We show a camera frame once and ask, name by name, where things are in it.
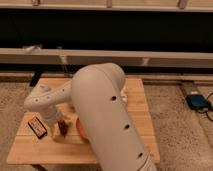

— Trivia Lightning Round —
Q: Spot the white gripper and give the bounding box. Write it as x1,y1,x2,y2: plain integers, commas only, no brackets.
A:
47,115,70,139

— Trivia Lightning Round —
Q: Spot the dark red pepper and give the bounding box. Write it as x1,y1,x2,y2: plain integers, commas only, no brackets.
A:
58,120,69,136

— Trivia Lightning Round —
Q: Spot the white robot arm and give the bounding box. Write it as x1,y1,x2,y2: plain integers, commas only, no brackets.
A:
24,63,157,171

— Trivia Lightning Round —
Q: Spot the small brown card box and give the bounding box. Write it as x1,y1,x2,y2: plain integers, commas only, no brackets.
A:
28,117,47,139

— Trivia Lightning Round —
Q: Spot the wooden table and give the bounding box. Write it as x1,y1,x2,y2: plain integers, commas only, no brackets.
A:
7,78,160,165

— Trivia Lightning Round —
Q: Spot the white plastic bottle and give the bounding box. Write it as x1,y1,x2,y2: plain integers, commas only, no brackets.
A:
121,87,128,103

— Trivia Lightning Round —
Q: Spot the blue device on floor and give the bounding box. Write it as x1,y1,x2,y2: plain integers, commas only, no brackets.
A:
186,94,211,110

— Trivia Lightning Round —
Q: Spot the long wooden bench rail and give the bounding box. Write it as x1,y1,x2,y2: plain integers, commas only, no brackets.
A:
0,47,213,68

